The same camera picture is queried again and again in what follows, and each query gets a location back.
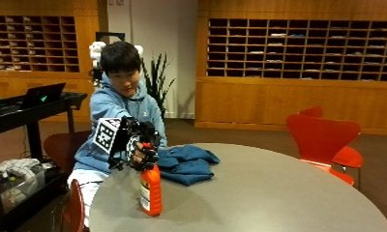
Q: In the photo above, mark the green potted plant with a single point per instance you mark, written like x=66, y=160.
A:
x=158, y=84

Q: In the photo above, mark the black cart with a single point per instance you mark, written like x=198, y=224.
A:
x=29, y=129

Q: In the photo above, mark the dark red chair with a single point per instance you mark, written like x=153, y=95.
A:
x=62, y=148

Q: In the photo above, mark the orange spray bottle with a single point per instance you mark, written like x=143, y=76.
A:
x=151, y=188

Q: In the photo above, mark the black laptop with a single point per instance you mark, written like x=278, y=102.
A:
x=42, y=95

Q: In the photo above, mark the blue cloth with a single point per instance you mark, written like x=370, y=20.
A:
x=187, y=164

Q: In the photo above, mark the white marker cube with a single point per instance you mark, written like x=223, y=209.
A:
x=106, y=134

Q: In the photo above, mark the orange chair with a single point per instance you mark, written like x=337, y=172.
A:
x=346, y=154
x=322, y=138

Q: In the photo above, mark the wooden pigeonhole shelf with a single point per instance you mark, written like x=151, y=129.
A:
x=33, y=43
x=303, y=50

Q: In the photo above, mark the the person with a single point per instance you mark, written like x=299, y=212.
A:
x=117, y=109

